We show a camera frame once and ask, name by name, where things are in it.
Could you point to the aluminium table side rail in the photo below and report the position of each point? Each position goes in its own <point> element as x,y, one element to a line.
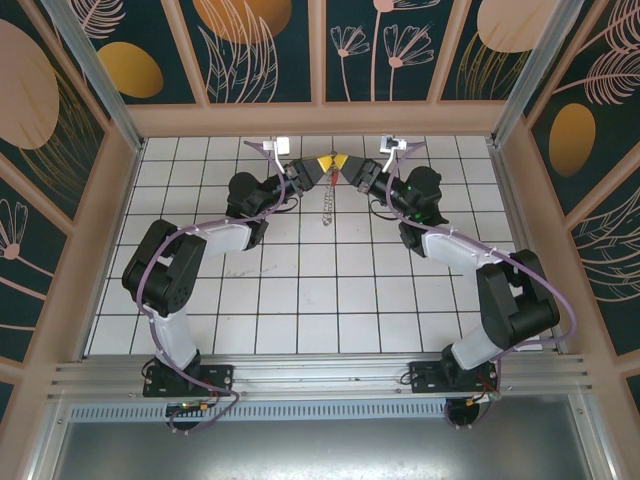
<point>528,250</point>
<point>111,250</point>

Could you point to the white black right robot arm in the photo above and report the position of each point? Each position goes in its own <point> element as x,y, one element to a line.
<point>505,310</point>

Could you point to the small red pendant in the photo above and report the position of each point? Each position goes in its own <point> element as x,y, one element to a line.
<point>334,176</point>

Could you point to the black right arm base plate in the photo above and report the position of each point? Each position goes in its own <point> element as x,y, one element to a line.
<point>425,377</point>

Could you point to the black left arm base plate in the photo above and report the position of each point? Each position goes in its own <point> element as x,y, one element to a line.
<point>220,377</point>

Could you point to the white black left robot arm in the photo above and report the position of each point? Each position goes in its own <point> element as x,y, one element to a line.
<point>170,330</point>

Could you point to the aluminium frame post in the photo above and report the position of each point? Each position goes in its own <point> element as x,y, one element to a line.
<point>95,75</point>
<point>537,75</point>

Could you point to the grey metal sheet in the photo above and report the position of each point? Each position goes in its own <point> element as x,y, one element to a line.
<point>320,450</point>

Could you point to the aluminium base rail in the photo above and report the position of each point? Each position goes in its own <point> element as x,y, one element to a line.
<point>320,375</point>

